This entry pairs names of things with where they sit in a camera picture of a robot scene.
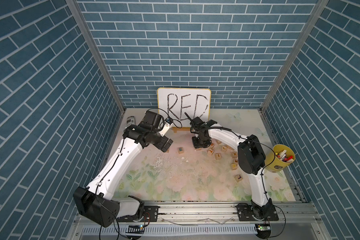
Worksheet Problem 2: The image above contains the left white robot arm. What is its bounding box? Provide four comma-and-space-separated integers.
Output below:
73, 110, 175, 228

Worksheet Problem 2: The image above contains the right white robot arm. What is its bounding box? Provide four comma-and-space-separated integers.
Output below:
186, 114, 277, 221

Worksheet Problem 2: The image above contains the wooden block letter I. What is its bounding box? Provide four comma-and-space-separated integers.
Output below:
215, 153, 222, 161

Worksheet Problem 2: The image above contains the wooden block letter X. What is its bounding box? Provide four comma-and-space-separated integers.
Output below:
231, 151, 238, 159

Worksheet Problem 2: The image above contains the wooden block letter L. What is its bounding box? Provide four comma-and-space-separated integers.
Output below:
234, 174, 243, 183

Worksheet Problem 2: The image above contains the wooden whiteboard stand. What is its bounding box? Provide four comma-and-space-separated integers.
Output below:
172, 128, 190, 133

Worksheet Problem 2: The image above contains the flag printed can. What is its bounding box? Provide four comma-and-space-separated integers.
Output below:
126, 116, 136, 127

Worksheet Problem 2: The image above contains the white RED whiteboard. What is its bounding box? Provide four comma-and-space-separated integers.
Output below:
157, 88, 212, 128

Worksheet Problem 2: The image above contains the yellow cup with markers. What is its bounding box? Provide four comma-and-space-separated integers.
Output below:
265, 144, 296, 173

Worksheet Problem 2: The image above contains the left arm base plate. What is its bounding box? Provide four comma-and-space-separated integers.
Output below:
117, 206, 159, 223

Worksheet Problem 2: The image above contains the aluminium front rail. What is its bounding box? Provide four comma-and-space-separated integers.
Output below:
74, 200, 322, 226

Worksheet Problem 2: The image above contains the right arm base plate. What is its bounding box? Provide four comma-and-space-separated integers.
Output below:
236, 204, 279, 222

